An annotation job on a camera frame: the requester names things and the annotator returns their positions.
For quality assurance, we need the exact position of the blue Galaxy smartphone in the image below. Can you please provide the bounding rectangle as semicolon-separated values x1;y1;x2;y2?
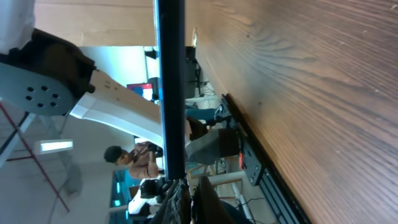
154;0;185;180

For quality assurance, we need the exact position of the seated person in background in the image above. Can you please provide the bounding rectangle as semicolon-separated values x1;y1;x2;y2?
104;141;165;179

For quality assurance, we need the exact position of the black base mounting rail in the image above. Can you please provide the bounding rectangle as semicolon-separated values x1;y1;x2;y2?
221;94;311;224

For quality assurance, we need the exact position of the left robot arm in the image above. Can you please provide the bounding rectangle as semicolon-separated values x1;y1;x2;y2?
1;0;164;146

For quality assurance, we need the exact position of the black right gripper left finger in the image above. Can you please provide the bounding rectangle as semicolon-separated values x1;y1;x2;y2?
149;179;190;224

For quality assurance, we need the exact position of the red background monitor screen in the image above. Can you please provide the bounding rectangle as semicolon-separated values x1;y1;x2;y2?
127;83;154;101

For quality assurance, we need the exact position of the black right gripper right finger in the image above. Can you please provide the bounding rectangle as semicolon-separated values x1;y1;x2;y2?
192;177;236;224

